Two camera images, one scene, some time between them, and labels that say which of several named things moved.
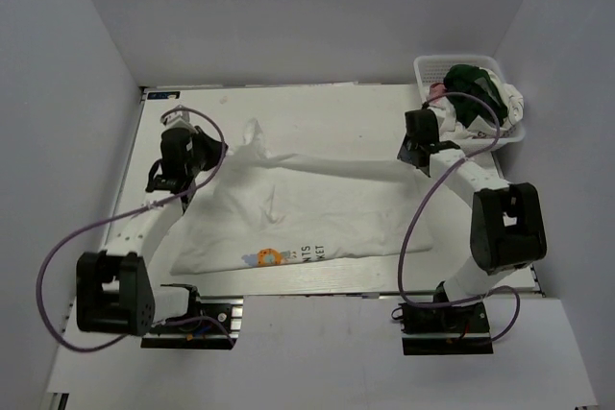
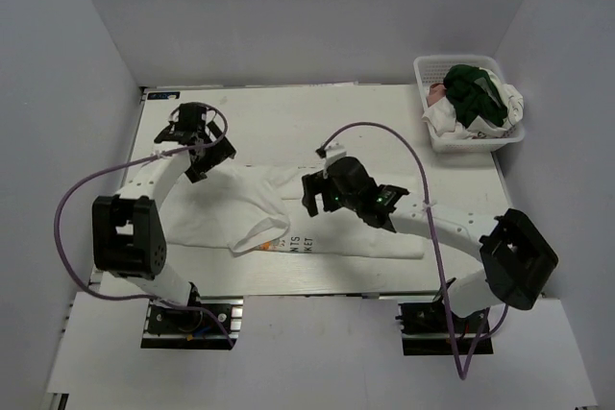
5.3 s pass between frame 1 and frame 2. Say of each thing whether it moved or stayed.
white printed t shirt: stayed
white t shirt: moved
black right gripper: moved
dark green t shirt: stayed
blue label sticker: stayed
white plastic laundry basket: stayed
